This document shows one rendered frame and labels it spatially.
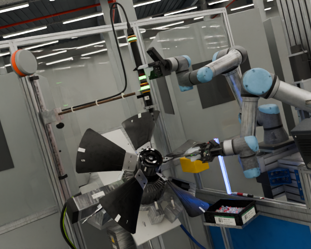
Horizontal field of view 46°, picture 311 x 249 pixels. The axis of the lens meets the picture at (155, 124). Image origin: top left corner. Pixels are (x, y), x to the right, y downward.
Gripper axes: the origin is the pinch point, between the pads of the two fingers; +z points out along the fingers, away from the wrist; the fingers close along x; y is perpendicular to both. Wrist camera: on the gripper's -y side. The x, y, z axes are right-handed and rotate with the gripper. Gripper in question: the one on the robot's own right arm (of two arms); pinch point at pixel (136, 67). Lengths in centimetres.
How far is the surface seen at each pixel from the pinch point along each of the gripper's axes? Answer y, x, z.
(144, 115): 24.9, 16.3, -9.0
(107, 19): -245, 819, -579
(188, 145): 46, 0, -20
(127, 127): 28.5, 23.2, -0.5
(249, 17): -44, 120, -284
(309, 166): 59, -66, -21
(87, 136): 25.9, 17.1, 27.6
